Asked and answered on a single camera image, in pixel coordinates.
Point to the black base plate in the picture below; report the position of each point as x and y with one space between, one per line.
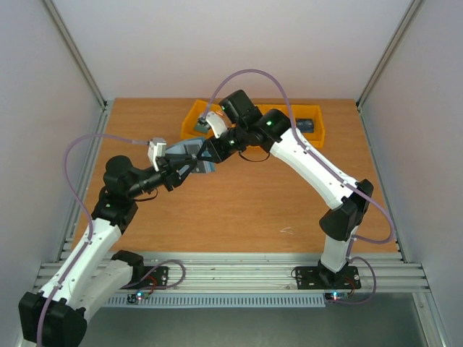
159 277
315 277

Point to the blue card holder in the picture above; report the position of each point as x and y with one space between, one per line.
192 147

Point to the aluminium rail base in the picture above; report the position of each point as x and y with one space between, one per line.
271 272

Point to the blue credit card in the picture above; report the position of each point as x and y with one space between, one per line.
305 125

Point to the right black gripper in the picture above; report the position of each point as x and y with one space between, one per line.
221 150

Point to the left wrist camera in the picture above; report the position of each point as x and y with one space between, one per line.
156 150

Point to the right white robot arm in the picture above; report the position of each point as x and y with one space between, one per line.
346 198

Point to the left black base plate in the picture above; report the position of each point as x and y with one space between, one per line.
159 277

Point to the grey slotted cable duct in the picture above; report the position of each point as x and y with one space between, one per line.
203 301

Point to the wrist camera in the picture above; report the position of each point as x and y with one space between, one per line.
212 121
156 150

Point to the left aluminium frame post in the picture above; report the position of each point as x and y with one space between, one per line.
74 50

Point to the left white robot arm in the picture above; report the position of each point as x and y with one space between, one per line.
58 315

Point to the single yellow bin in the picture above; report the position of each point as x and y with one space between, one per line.
188 130

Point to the aluminium frame post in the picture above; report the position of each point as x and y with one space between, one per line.
74 50
398 35

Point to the yellow bin with red card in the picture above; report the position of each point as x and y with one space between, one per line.
265 108

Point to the yellow bin with blue card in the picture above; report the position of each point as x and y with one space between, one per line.
317 138

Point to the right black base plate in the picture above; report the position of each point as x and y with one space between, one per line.
315 277

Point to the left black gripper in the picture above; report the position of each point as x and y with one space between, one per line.
169 171

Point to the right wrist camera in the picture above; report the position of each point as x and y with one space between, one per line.
212 121

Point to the right aluminium frame post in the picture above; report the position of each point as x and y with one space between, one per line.
398 35

